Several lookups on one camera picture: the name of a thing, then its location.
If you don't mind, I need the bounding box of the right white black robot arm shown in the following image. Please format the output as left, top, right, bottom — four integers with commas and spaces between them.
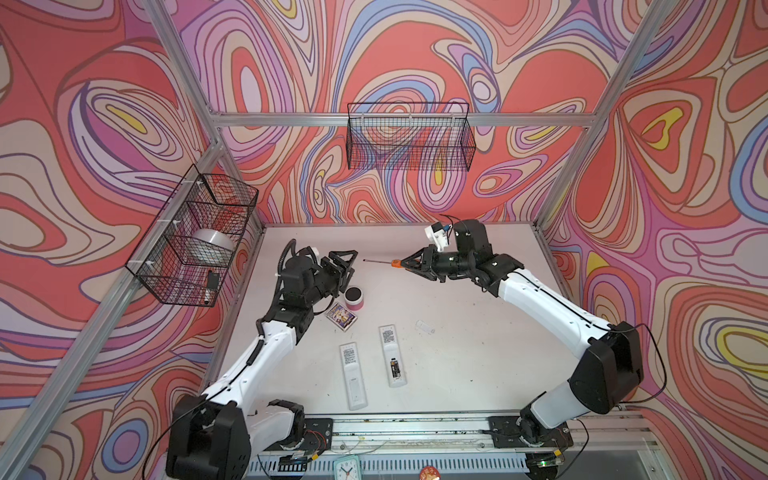
399, 220, 644, 446

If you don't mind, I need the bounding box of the white remote near front edge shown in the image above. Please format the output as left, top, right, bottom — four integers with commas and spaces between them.
339, 342, 368, 411

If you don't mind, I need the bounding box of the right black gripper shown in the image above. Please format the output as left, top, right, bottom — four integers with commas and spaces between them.
401, 244, 474, 281

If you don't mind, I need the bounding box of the black wire basket on left wall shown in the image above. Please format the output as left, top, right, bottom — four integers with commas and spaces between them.
125, 165, 259, 307

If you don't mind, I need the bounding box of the purple card box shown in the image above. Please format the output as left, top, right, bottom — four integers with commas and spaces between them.
325, 302, 358, 332

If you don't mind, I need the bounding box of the black wire basket on back wall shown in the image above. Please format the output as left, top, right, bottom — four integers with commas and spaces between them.
346, 100, 476, 172

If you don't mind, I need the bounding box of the pink round speaker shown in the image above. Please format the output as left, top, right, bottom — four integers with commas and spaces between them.
344, 286, 364, 311

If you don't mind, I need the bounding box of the small white clock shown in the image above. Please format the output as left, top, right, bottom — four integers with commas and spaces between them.
333, 455, 363, 480

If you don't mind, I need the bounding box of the white remote with batteries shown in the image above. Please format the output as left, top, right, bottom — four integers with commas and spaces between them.
379, 325, 407, 388

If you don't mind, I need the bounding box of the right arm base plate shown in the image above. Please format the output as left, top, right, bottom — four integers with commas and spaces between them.
484, 416, 574, 450

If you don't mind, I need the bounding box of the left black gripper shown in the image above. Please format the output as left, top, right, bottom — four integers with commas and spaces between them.
299, 250, 356, 310

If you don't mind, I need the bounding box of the white tape roll in basket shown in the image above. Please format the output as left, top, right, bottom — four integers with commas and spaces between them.
186, 228, 235, 267

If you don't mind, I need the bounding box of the orange handled screwdriver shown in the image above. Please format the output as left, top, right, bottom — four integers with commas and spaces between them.
363, 258, 403, 269

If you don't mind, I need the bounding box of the black wire basket on wall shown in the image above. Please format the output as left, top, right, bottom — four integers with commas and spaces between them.
125, 165, 259, 307
346, 100, 476, 172

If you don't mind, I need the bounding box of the clear battery cover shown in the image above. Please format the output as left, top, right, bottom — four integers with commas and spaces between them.
416, 320, 436, 335

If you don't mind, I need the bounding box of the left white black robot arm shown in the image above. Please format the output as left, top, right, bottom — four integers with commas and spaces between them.
165, 240, 358, 479

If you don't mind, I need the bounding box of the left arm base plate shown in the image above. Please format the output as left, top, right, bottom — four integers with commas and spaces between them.
265, 417, 334, 452

